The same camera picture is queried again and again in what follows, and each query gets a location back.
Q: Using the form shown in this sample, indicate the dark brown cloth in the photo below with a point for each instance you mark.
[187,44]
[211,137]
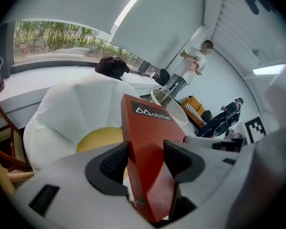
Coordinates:
[112,67]

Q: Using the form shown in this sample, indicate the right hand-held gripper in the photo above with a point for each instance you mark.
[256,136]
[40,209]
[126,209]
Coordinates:
[255,130]

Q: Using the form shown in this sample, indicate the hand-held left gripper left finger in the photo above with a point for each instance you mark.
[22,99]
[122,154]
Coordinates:
[69,182]

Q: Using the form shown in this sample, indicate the window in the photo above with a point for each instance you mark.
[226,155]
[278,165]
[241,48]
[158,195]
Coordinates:
[62,39]

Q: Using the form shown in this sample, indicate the orange sofa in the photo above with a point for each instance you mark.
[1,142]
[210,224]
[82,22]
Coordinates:
[193,106]

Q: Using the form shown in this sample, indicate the dark wooden rack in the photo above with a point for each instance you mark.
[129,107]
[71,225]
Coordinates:
[4,154]

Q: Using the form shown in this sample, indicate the white flower-shaped cushion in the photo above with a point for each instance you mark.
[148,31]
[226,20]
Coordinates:
[62,108]

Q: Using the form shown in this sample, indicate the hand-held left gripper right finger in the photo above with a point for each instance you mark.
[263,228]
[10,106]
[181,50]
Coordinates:
[214,173]

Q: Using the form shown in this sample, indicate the rectangular ceiling light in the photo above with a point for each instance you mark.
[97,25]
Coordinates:
[269,69]

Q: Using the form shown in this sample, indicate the black backpack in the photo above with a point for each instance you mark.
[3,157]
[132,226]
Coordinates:
[162,77]

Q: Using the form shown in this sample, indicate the red book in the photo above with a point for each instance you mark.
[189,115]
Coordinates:
[152,147]

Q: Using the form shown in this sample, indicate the grey roller blind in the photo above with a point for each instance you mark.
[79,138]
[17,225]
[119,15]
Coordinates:
[162,27]
[74,3]

